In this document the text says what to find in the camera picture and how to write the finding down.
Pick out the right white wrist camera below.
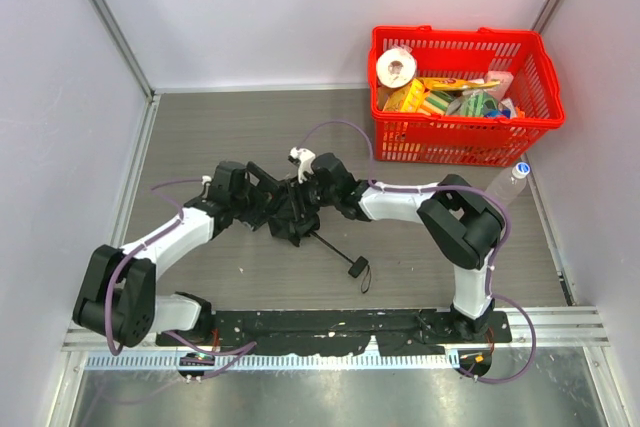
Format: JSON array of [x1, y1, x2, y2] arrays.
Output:
[[288, 147, 316, 184]]

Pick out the black folding umbrella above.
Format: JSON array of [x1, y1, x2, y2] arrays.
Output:
[[267, 179, 372, 294]]

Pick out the yellow snack package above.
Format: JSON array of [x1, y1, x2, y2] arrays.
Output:
[[417, 77, 500, 92]]

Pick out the red plastic shopping basket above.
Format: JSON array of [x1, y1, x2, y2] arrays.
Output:
[[368, 26, 565, 167]]

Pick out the aluminium frame rail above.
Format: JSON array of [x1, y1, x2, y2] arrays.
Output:
[[48, 307, 613, 426]]

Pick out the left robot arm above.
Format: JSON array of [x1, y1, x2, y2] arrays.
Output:
[[72, 161, 280, 355]]

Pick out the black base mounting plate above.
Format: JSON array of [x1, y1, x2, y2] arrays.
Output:
[[151, 309, 512, 357]]

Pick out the green striped package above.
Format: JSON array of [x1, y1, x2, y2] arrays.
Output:
[[459, 90, 500, 118]]

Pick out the yellow green sponge pack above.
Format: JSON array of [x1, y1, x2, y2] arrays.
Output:
[[382, 79, 454, 115]]

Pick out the clear plastic water bottle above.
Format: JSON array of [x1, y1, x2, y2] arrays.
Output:
[[486, 162, 531, 206]]

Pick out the white box in basket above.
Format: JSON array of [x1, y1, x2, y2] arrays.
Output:
[[484, 71, 514, 100]]

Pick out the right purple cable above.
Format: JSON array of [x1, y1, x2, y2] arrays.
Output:
[[302, 119, 539, 386]]

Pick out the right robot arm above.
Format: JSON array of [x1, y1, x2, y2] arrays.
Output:
[[289, 147, 506, 340]]

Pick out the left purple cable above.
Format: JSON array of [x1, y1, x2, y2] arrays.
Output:
[[102, 176, 259, 383]]

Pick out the purple cable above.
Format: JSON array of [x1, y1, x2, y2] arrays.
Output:
[[302, 119, 539, 386], [102, 176, 259, 383]]

